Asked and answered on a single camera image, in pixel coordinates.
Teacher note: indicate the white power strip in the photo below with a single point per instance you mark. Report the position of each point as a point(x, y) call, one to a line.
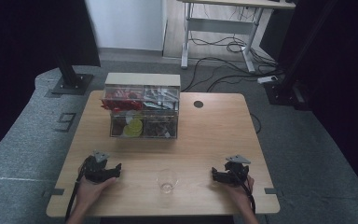
point(267, 79)

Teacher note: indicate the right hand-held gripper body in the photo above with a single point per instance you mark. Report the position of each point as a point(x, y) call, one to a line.
point(236, 174)

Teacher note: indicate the pile of yellow dried slices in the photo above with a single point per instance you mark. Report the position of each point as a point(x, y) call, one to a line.
point(133, 128)

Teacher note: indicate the person's left hand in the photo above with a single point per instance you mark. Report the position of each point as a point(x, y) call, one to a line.
point(88, 193)

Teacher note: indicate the white frame desk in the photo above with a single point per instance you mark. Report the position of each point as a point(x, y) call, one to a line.
point(220, 26)

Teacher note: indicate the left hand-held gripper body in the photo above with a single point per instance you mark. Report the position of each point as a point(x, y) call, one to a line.
point(93, 170)

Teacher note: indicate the clear drawer organizer box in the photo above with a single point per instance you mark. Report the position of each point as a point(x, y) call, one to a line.
point(143, 81)

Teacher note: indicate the black curtain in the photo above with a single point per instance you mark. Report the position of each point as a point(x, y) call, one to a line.
point(28, 62)
point(348, 77)

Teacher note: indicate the person's right hand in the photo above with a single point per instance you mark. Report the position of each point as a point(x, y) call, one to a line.
point(241, 194)

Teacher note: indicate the pile of red packets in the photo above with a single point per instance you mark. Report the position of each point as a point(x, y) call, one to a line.
point(121, 104)

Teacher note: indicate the pile of silver packets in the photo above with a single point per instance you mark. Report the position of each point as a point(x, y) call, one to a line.
point(161, 98)

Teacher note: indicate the black round table grommet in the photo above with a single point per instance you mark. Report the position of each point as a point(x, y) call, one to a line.
point(198, 104)

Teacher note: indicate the black metal stand with base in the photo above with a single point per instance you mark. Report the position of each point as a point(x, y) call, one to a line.
point(71, 81)

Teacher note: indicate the black slanted stand with base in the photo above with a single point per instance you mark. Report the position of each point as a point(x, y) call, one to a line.
point(287, 91)

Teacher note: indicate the clear glass cup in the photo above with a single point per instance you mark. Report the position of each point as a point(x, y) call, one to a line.
point(167, 182)

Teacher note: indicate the pile of dark dried pieces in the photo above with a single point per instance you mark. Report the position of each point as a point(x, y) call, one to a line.
point(160, 128)

